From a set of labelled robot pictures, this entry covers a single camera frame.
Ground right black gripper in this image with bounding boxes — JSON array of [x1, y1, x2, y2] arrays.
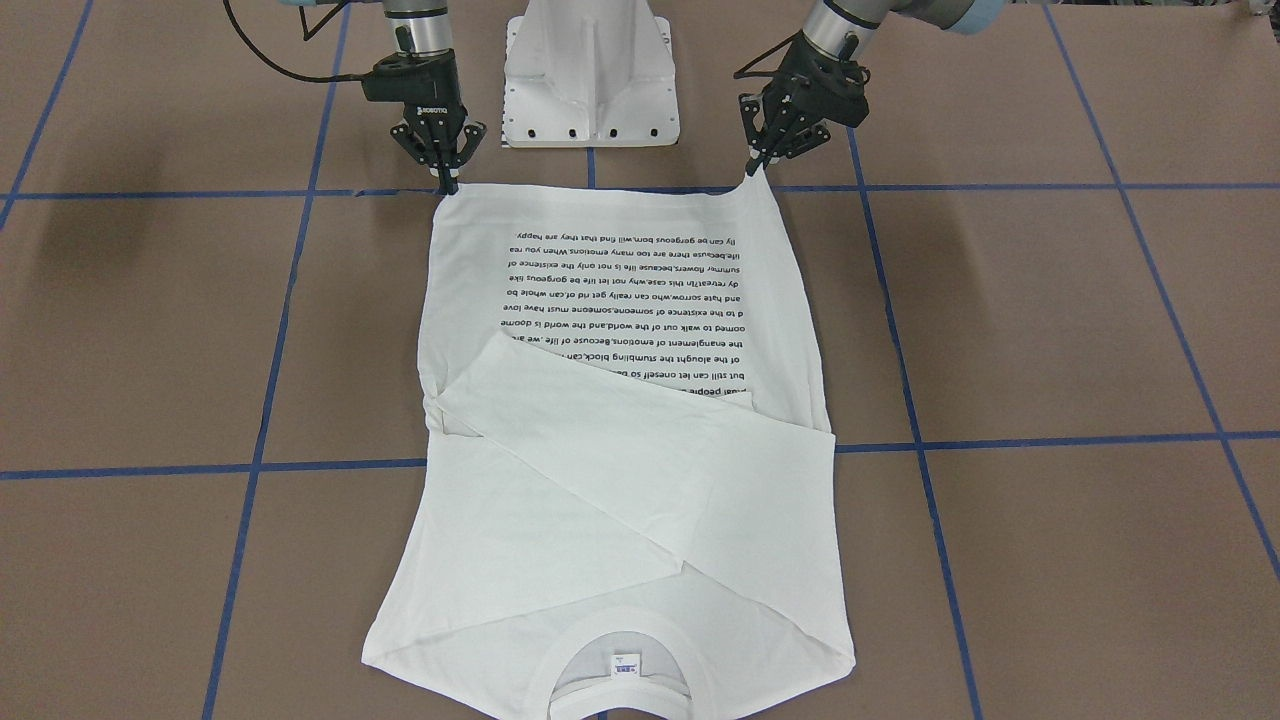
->
[[361, 50, 486, 195]]

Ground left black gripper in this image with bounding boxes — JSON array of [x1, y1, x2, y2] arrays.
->
[[735, 32, 870, 176]]

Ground white long-sleeve printed shirt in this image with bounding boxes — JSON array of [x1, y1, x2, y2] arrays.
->
[[362, 172, 855, 719]]

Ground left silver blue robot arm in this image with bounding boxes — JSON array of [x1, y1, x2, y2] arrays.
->
[[733, 1, 1005, 176]]

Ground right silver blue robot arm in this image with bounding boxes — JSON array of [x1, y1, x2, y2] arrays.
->
[[237, 1, 486, 193]]

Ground white central mounting column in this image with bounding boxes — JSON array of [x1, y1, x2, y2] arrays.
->
[[502, 1, 681, 149]]

